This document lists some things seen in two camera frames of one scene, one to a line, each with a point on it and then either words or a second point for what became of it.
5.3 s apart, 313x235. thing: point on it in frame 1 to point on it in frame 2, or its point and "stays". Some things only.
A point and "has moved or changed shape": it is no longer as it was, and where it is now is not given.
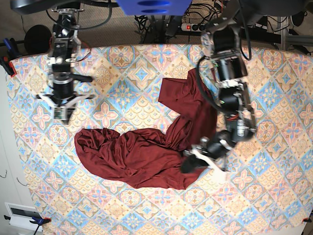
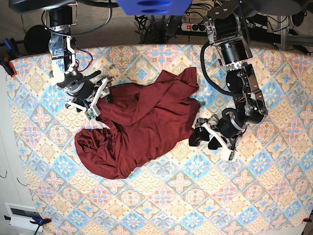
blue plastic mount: [154, 7] stays
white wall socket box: [21, 215] stays
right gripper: [190, 162] to [228, 145]
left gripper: [63, 109] to [92, 109]
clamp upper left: [12, 54] stays
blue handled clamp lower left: [39, 221] stays
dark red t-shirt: [148, 158] has moved or changed shape
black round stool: [37, 39] stays
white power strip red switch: [193, 27] stays
